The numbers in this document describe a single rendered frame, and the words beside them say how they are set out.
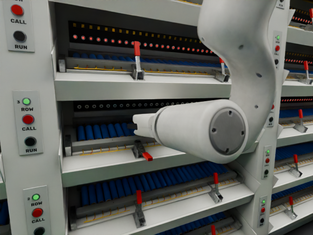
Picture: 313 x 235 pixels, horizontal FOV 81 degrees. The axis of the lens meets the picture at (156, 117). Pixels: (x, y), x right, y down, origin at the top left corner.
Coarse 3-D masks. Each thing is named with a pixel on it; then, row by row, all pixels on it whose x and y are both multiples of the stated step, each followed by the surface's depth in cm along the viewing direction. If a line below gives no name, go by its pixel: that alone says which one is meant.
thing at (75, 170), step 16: (80, 112) 54; (96, 112) 55; (112, 112) 58; (128, 112) 60; (144, 112) 62; (64, 128) 52; (64, 144) 46; (256, 144) 63; (64, 160) 42; (80, 160) 42; (96, 160) 43; (112, 160) 44; (128, 160) 45; (144, 160) 46; (160, 160) 48; (176, 160) 51; (192, 160) 54; (64, 176) 39; (80, 176) 41; (96, 176) 43; (112, 176) 45
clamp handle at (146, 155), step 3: (138, 147) 46; (141, 147) 46; (141, 150) 45; (144, 153) 43; (147, 153) 43; (144, 156) 42; (147, 156) 41; (150, 156) 41; (147, 159) 40; (150, 159) 40
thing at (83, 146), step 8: (128, 136) 50; (136, 136) 50; (72, 144) 43; (80, 144) 44; (88, 144) 44; (96, 144) 45; (104, 144) 46; (112, 144) 47; (120, 144) 48; (128, 144) 49
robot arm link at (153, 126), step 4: (164, 108) 35; (156, 112) 36; (160, 112) 34; (156, 116) 35; (152, 120) 36; (156, 120) 34; (152, 124) 35; (152, 128) 35; (152, 132) 36; (156, 132) 34; (156, 136) 34; (156, 140) 36; (160, 144) 36
